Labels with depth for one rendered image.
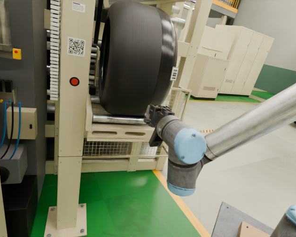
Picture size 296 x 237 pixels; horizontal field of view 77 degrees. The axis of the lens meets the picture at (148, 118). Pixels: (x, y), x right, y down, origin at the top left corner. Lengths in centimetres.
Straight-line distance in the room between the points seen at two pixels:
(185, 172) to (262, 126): 25
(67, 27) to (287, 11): 1300
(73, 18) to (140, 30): 30
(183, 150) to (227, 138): 18
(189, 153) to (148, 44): 49
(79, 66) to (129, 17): 33
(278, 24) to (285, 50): 152
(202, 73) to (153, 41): 476
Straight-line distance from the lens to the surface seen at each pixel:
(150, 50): 81
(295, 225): 82
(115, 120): 99
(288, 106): 60
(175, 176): 58
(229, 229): 108
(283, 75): 1266
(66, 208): 147
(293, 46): 1279
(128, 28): 82
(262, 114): 61
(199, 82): 558
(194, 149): 52
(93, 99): 123
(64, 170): 124
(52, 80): 101
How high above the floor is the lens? 132
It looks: 22 degrees down
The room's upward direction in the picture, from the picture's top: 13 degrees clockwise
